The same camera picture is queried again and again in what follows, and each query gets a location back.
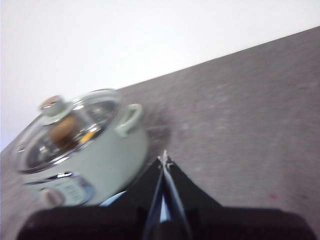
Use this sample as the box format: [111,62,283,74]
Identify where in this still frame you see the blue round plate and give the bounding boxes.
[99,191,172,223]

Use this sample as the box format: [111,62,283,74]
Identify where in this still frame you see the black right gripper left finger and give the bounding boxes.
[16,156,165,240]

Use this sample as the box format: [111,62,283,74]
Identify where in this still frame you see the glass lid with green knob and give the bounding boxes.
[14,88,124,175]

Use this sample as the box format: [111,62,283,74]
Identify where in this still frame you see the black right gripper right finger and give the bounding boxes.
[164,155,319,240]

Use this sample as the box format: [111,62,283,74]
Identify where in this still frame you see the pale green electric steamer pot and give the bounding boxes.
[14,102,150,207]

